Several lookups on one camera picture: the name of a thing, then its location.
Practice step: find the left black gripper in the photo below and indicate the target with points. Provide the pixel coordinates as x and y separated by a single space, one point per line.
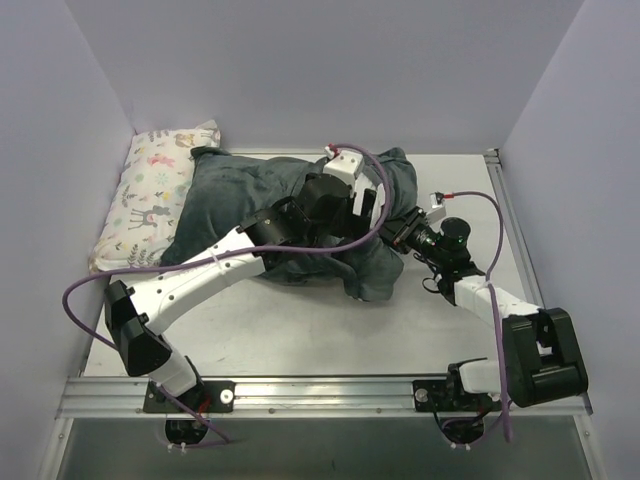
347 220

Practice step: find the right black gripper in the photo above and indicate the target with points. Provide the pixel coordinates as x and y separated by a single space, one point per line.
398 230

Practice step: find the zebra and grey pillowcase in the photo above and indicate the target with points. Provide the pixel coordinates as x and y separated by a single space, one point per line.
227 189

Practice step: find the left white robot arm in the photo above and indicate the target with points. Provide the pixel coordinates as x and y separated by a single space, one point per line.
137 317

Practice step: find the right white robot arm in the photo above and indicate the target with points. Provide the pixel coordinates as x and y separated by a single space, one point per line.
539 357

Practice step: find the floral deer print pillow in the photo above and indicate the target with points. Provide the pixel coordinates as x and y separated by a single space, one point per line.
144 212

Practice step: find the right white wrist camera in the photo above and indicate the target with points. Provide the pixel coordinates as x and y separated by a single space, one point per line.
437 209

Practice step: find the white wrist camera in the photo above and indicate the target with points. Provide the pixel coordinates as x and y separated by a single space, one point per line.
344 164
437 209

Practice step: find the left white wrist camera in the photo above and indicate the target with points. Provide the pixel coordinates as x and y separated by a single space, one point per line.
344 164

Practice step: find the right side aluminium rail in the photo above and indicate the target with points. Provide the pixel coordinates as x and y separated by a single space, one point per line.
513 230

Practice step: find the aluminium rail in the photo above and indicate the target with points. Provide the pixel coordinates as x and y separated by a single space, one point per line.
513 230
262 397

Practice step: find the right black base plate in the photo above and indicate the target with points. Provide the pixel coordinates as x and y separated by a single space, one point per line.
431 395

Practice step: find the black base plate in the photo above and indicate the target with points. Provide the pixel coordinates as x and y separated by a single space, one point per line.
212 396
431 395

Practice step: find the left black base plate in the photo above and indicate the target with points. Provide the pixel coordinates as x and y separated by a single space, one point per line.
212 396

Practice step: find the front aluminium rail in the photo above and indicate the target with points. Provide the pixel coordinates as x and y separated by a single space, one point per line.
262 397

